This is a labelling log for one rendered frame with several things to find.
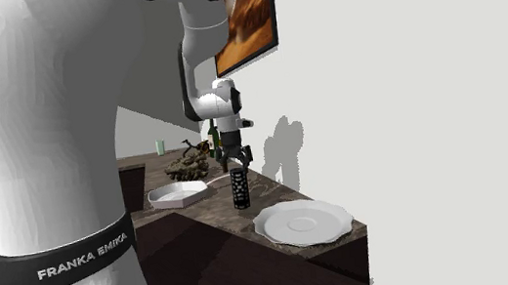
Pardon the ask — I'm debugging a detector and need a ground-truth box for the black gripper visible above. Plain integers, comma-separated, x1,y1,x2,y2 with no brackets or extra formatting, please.
213,129,255,174

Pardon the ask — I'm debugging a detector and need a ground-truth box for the brown wooden counter cabinet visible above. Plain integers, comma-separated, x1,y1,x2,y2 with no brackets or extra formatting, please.
115,127,375,285

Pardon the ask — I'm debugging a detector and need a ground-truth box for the small dark brown figure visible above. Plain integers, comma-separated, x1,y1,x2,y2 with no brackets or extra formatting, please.
180,136,212,158

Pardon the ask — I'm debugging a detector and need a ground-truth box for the olive bunch of grapes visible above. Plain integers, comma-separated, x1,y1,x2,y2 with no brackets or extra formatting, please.
162,148,212,184

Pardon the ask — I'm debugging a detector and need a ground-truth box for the brown framed wall picture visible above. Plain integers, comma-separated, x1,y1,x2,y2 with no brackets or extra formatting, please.
207,0,284,79

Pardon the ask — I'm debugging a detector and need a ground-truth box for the white octagonal dish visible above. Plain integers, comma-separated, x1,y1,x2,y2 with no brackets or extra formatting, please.
145,178,212,214

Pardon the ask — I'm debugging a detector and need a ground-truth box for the white scalloped round plate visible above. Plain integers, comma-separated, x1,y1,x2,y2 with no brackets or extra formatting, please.
250,192,358,253

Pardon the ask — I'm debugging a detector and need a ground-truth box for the black perforated cylinder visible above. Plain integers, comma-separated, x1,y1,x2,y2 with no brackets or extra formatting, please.
230,166,253,212

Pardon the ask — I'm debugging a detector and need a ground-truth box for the green wine bottle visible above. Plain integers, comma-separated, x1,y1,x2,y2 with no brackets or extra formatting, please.
204,117,224,160

